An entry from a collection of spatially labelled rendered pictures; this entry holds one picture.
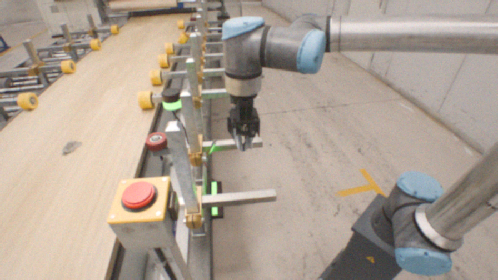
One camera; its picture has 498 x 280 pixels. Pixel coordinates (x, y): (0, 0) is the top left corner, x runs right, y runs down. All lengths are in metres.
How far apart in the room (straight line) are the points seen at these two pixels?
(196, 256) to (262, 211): 1.01
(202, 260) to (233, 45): 0.64
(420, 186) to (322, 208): 1.04
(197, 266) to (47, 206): 0.49
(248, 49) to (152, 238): 0.39
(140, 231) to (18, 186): 0.76
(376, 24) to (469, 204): 0.48
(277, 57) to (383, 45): 0.26
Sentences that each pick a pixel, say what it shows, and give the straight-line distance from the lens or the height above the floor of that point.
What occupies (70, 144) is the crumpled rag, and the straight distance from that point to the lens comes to 1.10.
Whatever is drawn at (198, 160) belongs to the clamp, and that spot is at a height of 0.85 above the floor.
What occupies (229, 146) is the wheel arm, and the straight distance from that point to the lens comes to 0.96.
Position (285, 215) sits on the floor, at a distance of 1.79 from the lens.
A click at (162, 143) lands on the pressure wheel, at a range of 0.95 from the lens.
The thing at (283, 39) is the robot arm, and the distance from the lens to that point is 0.51.
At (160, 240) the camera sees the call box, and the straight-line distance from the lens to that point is 0.35.
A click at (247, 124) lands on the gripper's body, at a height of 1.10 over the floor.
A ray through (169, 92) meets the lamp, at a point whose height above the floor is 1.11.
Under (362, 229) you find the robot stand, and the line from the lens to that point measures 1.10.
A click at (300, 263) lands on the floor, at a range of 1.64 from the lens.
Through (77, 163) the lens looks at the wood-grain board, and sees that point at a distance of 1.01.
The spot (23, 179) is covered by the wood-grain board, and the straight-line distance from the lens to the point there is 1.08.
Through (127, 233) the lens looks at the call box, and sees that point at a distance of 0.35.
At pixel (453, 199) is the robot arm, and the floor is 1.00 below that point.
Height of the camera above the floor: 1.47
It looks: 38 degrees down
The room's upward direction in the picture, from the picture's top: straight up
